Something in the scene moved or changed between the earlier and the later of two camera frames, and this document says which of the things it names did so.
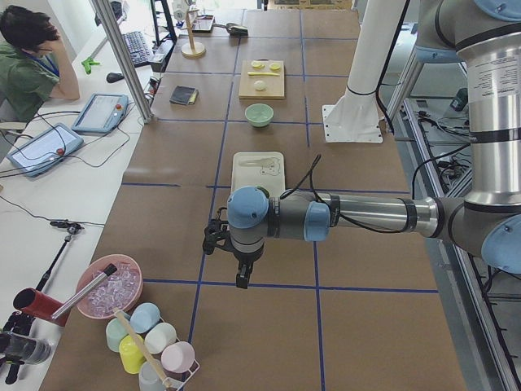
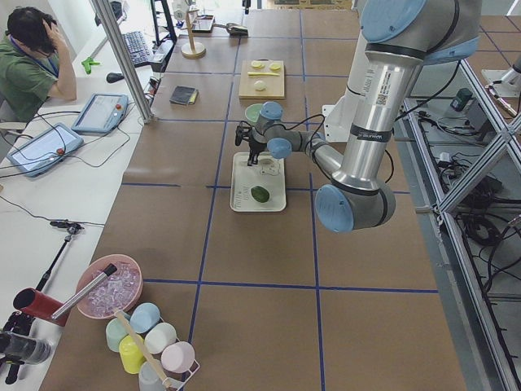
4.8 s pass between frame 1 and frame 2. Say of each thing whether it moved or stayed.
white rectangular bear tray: stayed
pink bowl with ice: stayed
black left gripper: moved
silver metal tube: stayed
